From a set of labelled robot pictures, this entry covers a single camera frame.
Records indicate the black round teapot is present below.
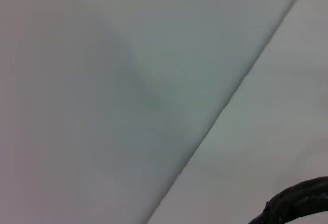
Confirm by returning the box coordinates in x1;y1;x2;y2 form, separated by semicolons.
247;176;328;224

